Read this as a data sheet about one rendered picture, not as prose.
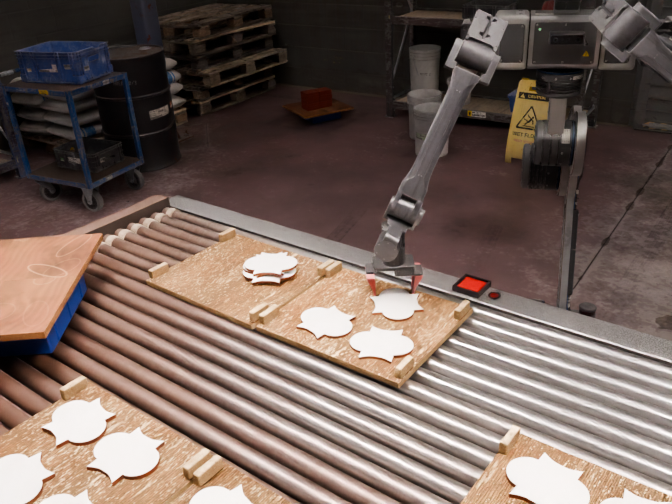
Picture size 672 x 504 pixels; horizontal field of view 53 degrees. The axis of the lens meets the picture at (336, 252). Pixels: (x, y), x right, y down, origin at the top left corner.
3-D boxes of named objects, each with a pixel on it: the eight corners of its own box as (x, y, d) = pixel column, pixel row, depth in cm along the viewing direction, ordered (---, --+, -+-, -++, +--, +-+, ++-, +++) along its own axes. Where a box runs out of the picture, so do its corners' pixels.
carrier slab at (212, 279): (235, 237, 215) (235, 233, 214) (338, 271, 192) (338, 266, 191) (146, 284, 191) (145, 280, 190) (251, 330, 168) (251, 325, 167)
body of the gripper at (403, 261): (415, 272, 169) (415, 246, 166) (374, 275, 169) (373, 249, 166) (412, 260, 175) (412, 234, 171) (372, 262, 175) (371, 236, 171)
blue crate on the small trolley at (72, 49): (57, 70, 489) (50, 40, 479) (116, 72, 474) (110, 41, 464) (19, 83, 458) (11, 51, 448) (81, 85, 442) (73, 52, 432)
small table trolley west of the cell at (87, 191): (87, 172, 547) (60, 56, 505) (155, 189, 506) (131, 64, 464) (18, 199, 502) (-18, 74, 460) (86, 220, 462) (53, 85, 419)
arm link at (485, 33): (519, 16, 149) (477, -3, 149) (492, 74, 150) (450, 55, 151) (489, 58, 193) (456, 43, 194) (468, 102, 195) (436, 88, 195)
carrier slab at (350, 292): (340, 271, 192) (340, 266, 191) (473, 313, 169) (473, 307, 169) (256, 331, 167) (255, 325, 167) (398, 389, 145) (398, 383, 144)
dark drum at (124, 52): (148, 145, 601) (129, 42, 560) (197, 155, 570) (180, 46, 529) (93, 166, 558) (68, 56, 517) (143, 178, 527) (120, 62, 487)
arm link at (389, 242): (426, 207, 164) (393, 192, 164) (419, 228, 154) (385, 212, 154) (407, 246, 170) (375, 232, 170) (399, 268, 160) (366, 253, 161)
